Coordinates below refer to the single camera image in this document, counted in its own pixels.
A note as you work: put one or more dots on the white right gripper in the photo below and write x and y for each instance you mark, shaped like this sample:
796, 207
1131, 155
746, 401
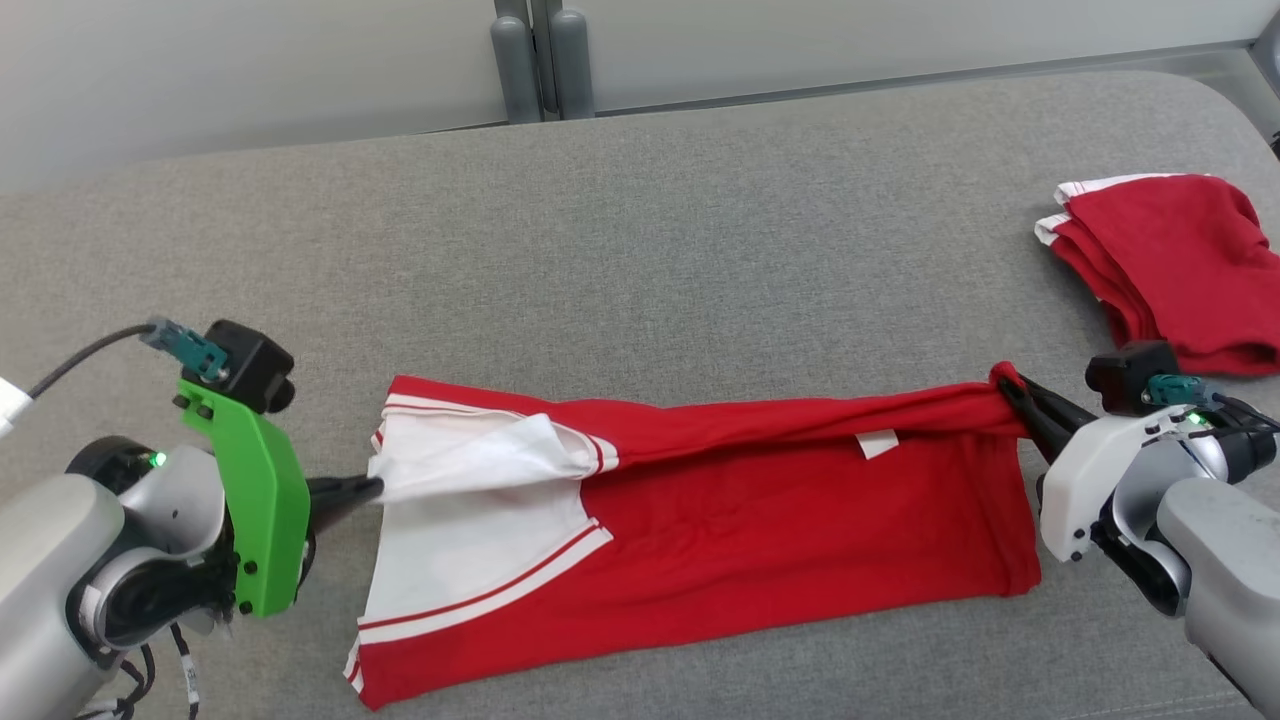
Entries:
1085, 480

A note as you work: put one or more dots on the red shorts with white stripe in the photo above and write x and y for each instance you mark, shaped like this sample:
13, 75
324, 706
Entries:
1180, 260

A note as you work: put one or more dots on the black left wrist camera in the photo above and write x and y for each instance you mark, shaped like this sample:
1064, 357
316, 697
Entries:
250, 365

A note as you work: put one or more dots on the red white t-shirt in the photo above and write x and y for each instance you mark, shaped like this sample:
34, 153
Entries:
750, 540

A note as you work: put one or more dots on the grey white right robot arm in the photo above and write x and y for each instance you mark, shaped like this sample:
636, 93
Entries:
1220, 540

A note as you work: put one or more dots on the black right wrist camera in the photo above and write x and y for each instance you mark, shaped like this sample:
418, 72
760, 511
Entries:
1130, 375

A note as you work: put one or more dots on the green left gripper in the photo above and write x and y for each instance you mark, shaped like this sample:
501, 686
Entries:
265, 510

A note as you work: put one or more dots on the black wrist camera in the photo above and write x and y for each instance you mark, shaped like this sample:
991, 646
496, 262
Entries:
1130, 375
250, 365

